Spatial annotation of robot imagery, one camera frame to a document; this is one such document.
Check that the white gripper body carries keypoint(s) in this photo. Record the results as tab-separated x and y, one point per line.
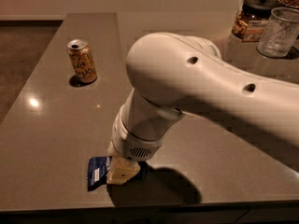
129	144

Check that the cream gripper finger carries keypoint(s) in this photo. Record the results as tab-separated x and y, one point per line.
121	170

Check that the blue rxbar wrapper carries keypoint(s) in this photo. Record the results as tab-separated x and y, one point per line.
98	168

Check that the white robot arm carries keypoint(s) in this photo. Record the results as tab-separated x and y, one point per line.
175	75

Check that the gold soda can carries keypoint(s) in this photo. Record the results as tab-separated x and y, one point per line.
81	58

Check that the snack jar with black lid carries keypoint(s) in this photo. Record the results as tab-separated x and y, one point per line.
252	18

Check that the clear plastic cup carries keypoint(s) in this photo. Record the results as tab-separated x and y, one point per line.
280	32

